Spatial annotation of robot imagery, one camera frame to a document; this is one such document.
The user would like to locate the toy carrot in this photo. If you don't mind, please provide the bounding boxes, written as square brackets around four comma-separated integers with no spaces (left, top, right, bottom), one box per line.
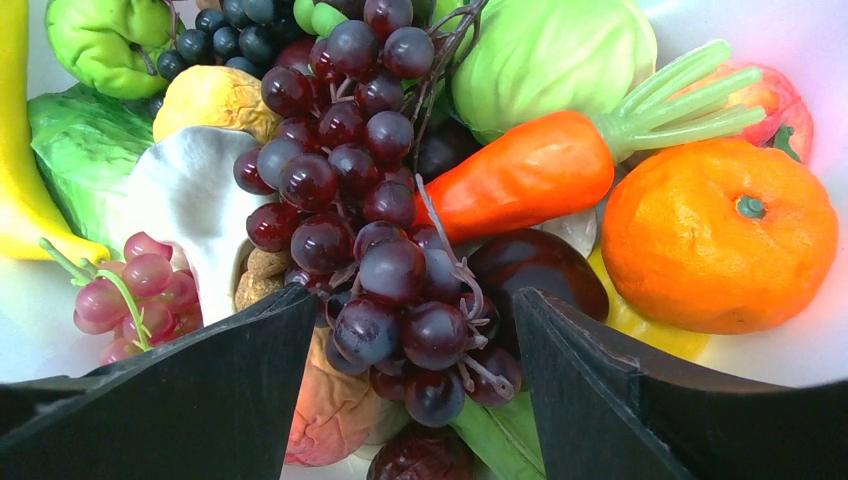
[413,40,765,243]

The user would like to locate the toy peach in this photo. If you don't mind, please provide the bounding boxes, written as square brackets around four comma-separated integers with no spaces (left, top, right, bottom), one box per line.
[284,328,382,467]

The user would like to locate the dark purple toy grapes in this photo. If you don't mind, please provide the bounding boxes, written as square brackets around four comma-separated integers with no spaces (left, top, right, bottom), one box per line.
[246,1,522,427]

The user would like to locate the single yellow toy banana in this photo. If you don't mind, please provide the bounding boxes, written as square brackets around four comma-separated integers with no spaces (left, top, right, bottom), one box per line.
[1,1,110,263]

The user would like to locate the dark toy eggplant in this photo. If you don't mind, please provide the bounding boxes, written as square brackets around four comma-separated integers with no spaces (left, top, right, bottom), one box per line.
[468,229,609,356]

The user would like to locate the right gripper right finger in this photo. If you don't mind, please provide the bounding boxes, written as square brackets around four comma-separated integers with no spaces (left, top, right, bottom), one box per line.
[513,289,847,479]

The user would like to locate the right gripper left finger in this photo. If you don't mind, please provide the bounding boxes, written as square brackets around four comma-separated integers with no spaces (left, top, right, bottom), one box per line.
[1,285,319,479]

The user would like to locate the small pink toy grapes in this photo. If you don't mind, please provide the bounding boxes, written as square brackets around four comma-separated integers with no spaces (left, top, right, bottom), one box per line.
[39,232,203,365]

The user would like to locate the orange toy tangerine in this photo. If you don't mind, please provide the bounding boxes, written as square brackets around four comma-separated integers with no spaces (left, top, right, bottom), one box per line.
[601,139,839,334]

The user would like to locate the brown toy date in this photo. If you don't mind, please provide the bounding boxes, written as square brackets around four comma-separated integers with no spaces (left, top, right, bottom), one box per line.
[366,423,476,480]

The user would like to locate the green toy cabbage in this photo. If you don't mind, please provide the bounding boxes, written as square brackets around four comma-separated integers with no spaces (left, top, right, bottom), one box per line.
[451,0,657,144]

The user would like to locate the yellow toy fruit slice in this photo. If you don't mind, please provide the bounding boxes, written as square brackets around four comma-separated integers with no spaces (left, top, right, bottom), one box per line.
[588,247,710,361]

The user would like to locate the white toy mushroom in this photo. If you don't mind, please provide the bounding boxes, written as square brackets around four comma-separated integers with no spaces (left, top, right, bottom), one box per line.
[127,126,271,325]

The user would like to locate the white plastic food bin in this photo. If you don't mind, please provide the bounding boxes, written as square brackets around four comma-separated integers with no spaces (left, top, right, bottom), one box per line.
[0,0,848,480]

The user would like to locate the green toy leaf vegetable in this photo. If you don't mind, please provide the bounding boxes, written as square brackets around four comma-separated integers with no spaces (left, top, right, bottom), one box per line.
[28,84,153,258]

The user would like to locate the yellow toy lemon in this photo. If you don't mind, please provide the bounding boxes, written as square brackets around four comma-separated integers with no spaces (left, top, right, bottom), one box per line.
[153,65,281,144]

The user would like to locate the black toy grapes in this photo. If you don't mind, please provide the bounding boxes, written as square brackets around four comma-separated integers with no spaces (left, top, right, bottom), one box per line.
[149,1,315,117]

